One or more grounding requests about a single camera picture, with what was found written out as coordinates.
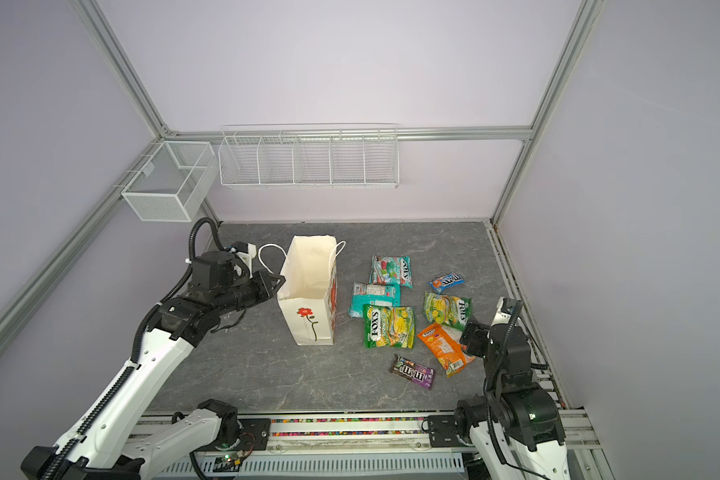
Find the small white mesh basket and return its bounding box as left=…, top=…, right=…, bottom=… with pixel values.
left=121, top=141, right=218, bottom=223

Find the white floral paper bag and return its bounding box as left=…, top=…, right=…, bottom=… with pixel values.
left=257, top=235, right=346, bottom=346

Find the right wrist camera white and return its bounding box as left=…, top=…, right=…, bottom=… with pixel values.
left=491, top=297, right=524, bottom=325

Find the purple M&M's packet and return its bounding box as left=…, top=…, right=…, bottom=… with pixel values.
left=389, top=354, right=435, bottom=390

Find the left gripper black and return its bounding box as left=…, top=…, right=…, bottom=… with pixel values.
left=215, top=268, right=286, bottom=315

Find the teal Fox's candy bag front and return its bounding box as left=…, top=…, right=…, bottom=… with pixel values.
left=369, top=256, right=413, bottom=288

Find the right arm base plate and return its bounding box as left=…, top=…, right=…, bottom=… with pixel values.
left=421, top=413, right=473, bottom=448

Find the green Fox's spring tea bag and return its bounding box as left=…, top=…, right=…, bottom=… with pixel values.
left=423, top=292, right=472, bottom=331

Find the orange Fox's fruits bag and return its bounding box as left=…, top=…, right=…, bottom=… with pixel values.
left=417, top=323, right=475, bottom=377

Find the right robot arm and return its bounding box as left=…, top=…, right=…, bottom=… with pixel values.
left=455, top=312, right=570, bottom=479

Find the green Fox's candy bag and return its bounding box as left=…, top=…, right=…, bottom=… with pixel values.
left=363, top=305, right=416, bottom=349

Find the long white wire basket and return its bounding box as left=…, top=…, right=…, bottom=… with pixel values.
left=218, top=123, right=400, bottom=188

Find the teal fox's candy bag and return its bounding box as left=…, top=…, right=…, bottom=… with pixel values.
left=348, top=282, right=401, bottom=318
left=369, top=256, right=413, bottom=288

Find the teal Fox's candy bag back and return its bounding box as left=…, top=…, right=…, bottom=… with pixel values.
left=348, top=282, right=401, bottom=318

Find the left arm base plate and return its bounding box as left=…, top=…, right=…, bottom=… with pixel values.
left=215, top=417, right=272, bottom=453

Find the blue M&M's packet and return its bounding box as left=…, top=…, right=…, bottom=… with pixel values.
left=429, top=272, right=465, bottom=294

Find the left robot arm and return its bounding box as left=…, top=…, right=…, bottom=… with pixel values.
left=21, top=217, right=286, bottom=479

